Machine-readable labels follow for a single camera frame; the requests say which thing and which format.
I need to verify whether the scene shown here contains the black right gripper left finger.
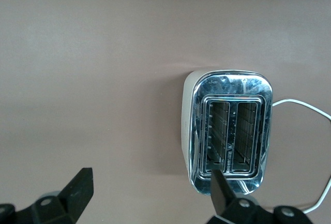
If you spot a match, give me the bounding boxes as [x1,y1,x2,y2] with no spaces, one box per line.
[0,167,94,224]

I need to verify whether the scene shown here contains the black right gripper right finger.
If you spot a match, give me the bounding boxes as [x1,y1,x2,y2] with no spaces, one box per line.
[206,169,315,224]

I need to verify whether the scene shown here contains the beige chrome two-slot toaster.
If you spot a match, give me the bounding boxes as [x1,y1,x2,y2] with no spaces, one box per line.
[180,69,274,196]

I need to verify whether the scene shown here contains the brown table cover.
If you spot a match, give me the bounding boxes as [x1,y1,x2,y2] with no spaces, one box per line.
[0,0,331,224]

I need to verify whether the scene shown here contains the white toaster power cable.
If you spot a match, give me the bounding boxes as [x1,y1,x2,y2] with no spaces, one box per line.
[271,98,331,214]

